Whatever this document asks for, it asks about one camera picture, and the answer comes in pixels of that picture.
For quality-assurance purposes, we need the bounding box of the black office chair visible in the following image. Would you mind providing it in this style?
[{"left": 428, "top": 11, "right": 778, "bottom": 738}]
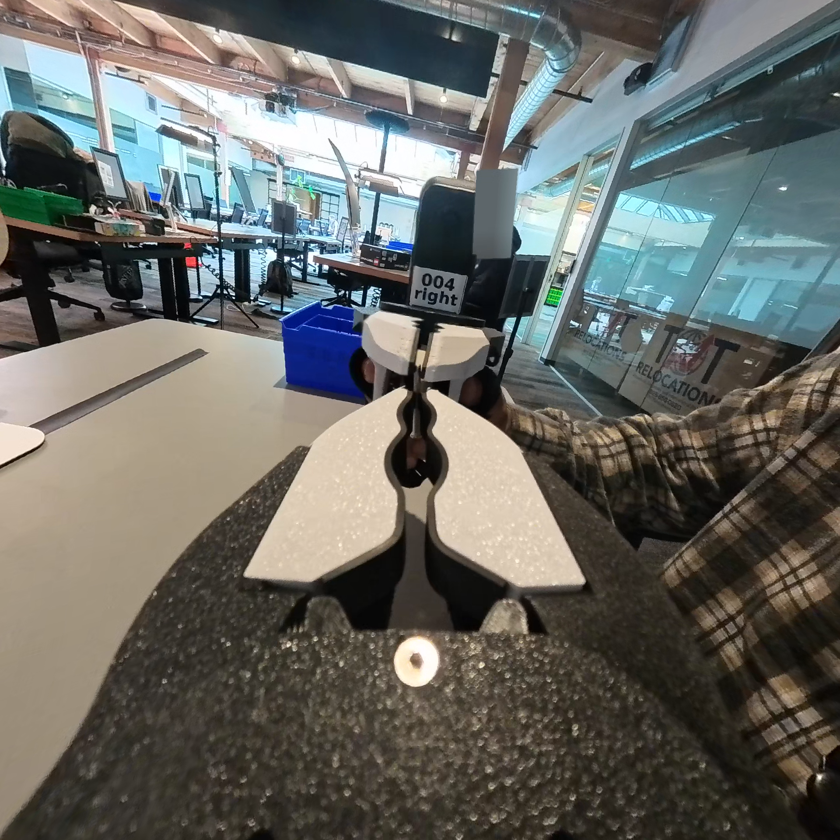
[{"left": 0, "top": 110, "right": 107, "bottom": 324}]

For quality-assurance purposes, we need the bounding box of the cardboard moving box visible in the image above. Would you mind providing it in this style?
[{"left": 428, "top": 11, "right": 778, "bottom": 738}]
[{"left": 617, "top": 317, "right": 747, "bottom": 416}]

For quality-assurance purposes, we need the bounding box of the black panel on stand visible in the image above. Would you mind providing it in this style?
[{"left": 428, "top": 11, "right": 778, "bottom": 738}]
[{"left": 499, "top": 254, "right": 551, "bottom": 383}]

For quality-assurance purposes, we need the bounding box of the black round-top pole stand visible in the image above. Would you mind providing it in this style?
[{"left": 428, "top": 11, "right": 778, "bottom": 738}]
[{"left": 364, "top": 109, "right": 412, "bottom": 245}]

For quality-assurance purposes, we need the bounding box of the green plastic bin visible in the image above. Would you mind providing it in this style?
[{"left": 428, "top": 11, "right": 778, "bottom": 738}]
[{"left": 0, "top": 185, "right": 85, "bottom": 228}]

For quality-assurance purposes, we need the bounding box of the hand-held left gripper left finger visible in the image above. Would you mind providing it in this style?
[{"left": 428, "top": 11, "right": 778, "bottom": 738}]
[{"left": 243, "top": 387, "right": 422, "bottom": 631}]

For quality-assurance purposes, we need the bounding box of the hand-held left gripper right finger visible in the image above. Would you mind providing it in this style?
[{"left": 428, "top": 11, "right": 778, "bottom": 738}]
[{"left": 423, "top": 388, "right": 588, "bottom": 631}]

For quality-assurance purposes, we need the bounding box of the black computer monitor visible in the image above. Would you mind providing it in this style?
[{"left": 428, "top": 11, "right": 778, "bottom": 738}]
[{"left": 91, "top": 147, "right": 133, "bottom": 206}]

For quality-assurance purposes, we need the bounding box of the black tripod stand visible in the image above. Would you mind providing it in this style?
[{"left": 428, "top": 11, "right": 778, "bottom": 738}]
[{"left": 155, "top": 122, "right": 261, "bottom": 330}]

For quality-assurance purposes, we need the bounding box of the silver ventilation duct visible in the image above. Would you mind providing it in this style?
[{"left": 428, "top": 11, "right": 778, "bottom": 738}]
[{"left": 502, "top": 0, "right": 583, "bottom": 151}]

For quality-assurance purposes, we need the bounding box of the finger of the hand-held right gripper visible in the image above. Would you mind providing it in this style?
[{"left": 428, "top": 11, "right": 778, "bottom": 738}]
[
  {"left": 422, "top": 326, "right": 493, "bottom": 383},
  {"left": 363, "top": 313, "right": 421, "bottom": 378}
]

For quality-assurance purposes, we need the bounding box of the blue plastic bin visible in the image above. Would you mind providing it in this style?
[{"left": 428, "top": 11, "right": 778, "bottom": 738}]
[{"left": 280, "top": 303, "right": 367, "bottom": 400}]

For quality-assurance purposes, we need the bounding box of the black ceiling panel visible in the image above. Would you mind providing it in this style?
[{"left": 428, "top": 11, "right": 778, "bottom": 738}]
[{"left": 117, "top": 0, "right": 501, "bottom": 99}]

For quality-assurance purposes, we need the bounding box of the black sign on stand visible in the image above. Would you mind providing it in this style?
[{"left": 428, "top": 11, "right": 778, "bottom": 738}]
[{"left": 271, "top": 199, "right": 298, "bottom": 311}]

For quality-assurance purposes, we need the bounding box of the instruction sheet on stand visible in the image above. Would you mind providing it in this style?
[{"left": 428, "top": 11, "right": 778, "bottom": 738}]
[{"left": 0, "top": 422, "right": 46, "bottom": 469}]

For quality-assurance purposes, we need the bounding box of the black cardboard box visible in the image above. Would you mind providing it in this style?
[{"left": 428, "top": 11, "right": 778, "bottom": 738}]
[{"left": 359, "top": 241, "right": 416, "bottom": 268}]

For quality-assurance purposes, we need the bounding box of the curved white banner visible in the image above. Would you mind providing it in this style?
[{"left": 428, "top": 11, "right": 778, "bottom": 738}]
[{"left": 327, "top": 137, "right": 363, "bottom": 245}]

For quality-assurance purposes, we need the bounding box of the wooden support post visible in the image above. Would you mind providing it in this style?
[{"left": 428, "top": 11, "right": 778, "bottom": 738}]
[{"left": 481, "top": 38, "right": 530, "bottom": 173}]

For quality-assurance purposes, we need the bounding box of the wooden office desk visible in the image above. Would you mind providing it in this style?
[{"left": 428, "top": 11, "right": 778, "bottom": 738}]
[
  {"left": 0, "top": 213, "right": 219, "bottom": 347},
  {"left": 313, "top": 252, "right": 416, "bottom": 309}
]

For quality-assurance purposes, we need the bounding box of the person's plaid shirt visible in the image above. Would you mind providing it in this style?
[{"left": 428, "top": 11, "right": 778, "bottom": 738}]
[{"left": 661, "top": 420, "right": 840, "bottom": 795}]

